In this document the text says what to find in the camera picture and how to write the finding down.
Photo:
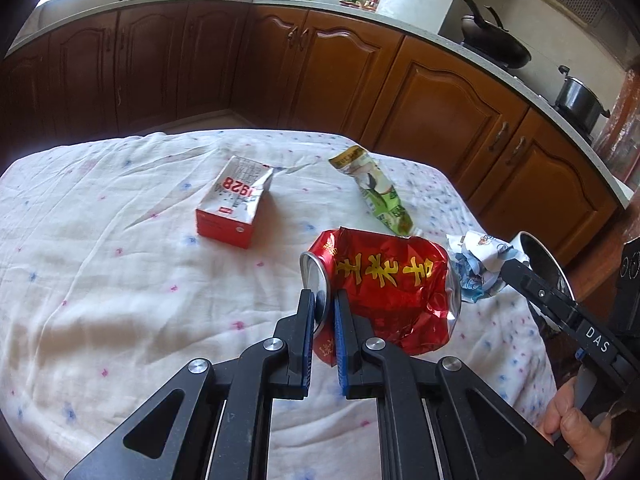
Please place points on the crushed red can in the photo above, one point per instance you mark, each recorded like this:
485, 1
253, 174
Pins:
390, 280

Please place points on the white blue wrapper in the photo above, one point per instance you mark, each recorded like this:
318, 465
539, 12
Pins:
475, 270

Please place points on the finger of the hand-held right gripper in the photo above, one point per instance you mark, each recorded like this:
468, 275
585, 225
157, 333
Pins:
542, 292

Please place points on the white and red carton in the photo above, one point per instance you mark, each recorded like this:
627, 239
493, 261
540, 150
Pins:
230, 195

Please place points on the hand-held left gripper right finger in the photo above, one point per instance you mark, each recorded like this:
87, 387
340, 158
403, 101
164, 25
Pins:
342, 345

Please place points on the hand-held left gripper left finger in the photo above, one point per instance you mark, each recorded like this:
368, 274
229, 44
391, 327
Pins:
306, 340

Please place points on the black wok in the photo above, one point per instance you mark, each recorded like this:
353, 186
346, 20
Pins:
495, 45

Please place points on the white kitchen countertop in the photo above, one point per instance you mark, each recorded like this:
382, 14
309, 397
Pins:
320, 2

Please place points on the wooden base cabinets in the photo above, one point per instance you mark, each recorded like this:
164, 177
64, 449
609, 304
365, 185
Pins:
350, 70

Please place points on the green snack wrapper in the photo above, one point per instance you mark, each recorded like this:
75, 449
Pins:
382, 200

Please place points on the white rimmed trash bin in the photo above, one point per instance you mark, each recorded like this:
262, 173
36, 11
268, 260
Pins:
542, 260

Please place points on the white printed tablecloth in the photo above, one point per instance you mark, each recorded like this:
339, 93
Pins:
125, 285

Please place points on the dark cooking pot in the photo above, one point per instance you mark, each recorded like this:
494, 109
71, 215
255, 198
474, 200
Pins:
580, 100

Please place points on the person's right hand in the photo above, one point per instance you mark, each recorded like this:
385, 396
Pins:
575, 435

